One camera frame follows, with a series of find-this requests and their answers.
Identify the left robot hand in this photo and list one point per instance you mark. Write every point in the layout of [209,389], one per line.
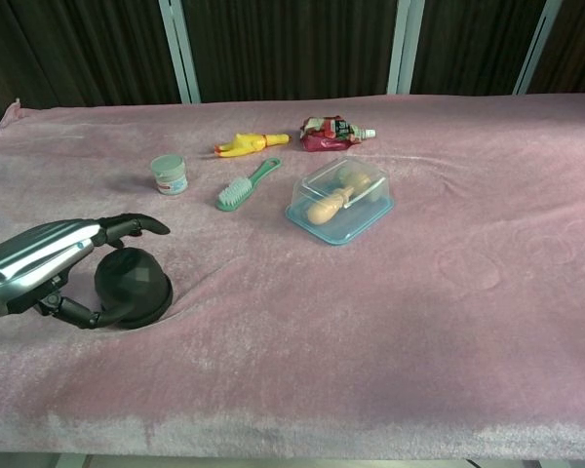
[34,263]

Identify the black round object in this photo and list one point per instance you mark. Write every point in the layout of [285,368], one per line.
[131,280]

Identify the small white cream jar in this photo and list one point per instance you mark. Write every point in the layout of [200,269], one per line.
[169,175]

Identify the green scrub brush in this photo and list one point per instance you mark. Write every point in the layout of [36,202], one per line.
[234,192]

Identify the yellow rubber chicken toy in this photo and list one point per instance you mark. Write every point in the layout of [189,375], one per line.
[246,143]

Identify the clear plastic food container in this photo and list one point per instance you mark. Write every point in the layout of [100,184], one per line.
[341,229]

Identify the pink fleece table cloth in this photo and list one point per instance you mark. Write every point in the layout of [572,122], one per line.
[346,317]

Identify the red spouted snack pouch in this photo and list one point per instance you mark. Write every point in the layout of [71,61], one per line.
[324,134]

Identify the light partition frame post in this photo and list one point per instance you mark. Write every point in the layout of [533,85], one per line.
[538,49]
[404,49]
[180,53]

